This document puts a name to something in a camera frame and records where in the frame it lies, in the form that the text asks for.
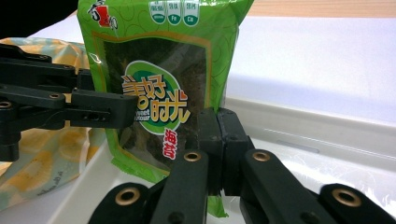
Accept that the white table sheet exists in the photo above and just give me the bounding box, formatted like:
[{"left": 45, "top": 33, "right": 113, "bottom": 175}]
[{"left": 0, "top": 12, "right": 396, "bottom": 224}]

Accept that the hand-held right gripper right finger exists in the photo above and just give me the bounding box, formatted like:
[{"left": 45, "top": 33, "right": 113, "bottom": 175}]
[{"left": 217, "top": 107, "right": 256, "bottom": 197}]

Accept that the white plastic tray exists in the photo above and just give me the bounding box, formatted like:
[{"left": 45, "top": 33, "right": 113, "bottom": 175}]
[{"left": 55, "top": 96, "right": 396, "bottom": 224}]

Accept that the green seaweed snack packet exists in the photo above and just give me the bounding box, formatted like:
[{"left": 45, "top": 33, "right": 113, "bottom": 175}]
[{"left": 77, "top": 0, "right": 255, "bottom": 218}]

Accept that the orange floral drawstring bag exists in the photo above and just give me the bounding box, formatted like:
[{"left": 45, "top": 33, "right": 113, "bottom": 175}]
[{"left": 0, "top": 36, "right": 108, "bottom": 213}]

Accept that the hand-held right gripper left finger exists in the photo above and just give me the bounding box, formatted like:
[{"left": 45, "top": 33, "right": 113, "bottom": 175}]
[{"left": 197, "top": 106, "right": 224, "bottom": 197}]

